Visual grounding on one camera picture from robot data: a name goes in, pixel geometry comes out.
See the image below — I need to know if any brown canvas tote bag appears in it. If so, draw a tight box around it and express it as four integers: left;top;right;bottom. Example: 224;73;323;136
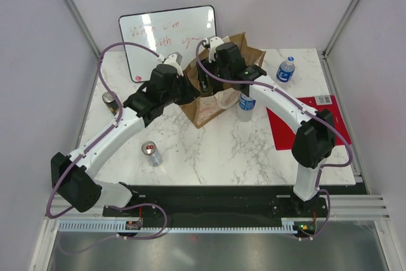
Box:
180;32;266;128

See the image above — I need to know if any blue-label water bottle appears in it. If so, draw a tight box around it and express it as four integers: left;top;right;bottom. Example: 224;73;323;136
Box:
276;56;296;89
237;93;256;122

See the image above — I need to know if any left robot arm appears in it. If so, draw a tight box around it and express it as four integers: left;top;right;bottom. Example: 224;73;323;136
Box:
51;64;200;216

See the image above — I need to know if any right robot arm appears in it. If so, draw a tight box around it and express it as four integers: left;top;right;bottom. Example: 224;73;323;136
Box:
195;37;337;216

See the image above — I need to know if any silver beverage can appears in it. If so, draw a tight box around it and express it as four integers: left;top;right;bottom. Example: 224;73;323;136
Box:
141;141;162;167

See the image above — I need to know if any white dry-erase board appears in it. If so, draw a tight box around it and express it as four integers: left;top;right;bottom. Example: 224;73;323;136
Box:
119;4;216;83

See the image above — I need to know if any black and yellow can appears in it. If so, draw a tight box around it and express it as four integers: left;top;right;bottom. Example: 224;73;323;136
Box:
102;91;119;116

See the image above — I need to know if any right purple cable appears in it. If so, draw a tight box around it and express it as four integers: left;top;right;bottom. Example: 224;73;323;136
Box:
195;41;353;242

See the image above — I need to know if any purple cable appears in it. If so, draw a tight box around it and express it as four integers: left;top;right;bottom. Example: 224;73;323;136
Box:
195;41;353;242
46;42;167;220

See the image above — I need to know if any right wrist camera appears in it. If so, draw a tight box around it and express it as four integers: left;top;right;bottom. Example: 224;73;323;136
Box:
202;36;224;63

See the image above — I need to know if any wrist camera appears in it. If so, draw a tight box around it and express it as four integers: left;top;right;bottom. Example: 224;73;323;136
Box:
202;36;224;63
157;52;184;76

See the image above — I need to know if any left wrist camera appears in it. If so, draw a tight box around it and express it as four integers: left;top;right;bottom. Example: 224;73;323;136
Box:
157;52;184;76

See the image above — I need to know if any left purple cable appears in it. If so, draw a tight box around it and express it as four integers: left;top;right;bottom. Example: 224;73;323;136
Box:
46;42;167;220

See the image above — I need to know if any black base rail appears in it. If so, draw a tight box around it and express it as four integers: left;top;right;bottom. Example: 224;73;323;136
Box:
103;185;328;227

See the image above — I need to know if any white cable duct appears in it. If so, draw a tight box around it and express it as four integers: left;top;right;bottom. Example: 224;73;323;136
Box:
58;219;315;234

